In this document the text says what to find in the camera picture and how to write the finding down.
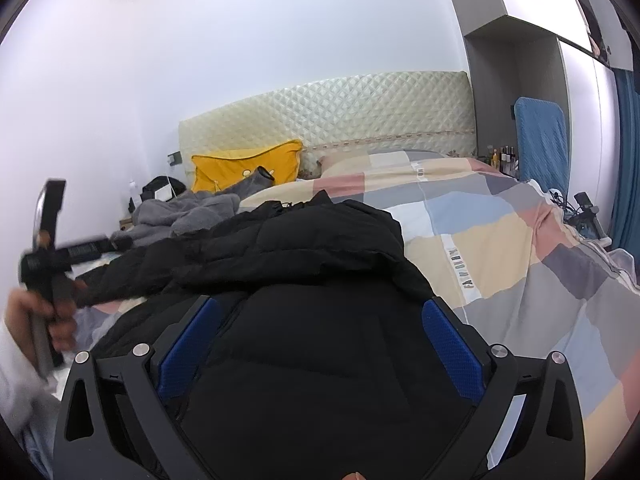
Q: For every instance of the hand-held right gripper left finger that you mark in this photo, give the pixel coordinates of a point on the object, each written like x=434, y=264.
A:
x=185, y=355

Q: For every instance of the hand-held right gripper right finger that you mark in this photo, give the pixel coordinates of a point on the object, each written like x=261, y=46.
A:
x=452, y=350

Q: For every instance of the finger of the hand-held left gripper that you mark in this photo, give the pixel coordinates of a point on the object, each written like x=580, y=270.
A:
x=95, y=249

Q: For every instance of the black puffer jacket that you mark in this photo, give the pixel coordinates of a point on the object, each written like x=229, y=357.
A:
x=320, y=360

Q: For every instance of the person's left hand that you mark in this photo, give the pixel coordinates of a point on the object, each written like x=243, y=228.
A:
x=22, y=310

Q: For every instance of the wooden nightstand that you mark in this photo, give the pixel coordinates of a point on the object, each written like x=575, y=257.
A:
x=126, y=221

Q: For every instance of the grey fleece garment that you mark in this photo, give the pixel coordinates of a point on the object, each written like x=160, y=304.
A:
x=165, y=212

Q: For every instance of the black bag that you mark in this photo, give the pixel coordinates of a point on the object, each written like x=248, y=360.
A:
x=152, y=182

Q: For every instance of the white card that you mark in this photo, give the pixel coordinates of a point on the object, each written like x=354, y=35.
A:
x=164, y=193

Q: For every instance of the pastel checked duvet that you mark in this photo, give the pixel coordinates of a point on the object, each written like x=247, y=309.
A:
x=500, y=240

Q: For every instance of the yellow pillow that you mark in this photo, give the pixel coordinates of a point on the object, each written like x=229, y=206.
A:
x=225, y=167

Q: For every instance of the person's blue jeans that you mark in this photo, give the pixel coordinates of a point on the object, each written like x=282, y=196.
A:
x=40, y=452

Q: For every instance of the group of cosmetic bottles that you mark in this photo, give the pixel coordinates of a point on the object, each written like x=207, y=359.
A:
x=500, y=157

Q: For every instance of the blue towel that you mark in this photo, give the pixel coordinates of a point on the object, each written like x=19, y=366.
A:
x=542, y=145

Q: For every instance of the patterned pillow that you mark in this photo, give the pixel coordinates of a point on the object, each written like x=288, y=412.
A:
x=311, y=166

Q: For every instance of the blue curtain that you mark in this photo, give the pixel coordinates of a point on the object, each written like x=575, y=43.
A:
x=627, y=160

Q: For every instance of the cream quilted headboard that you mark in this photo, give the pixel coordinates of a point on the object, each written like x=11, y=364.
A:
x=350, y=110

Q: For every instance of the grey and white wardrobe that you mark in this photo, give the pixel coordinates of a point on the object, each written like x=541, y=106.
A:
x=585, y=85

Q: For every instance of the grey wall socket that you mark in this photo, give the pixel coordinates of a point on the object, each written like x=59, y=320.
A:
x=174, y=159

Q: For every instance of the black camera on stand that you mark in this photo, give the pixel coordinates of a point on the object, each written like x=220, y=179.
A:
x=585, y=202

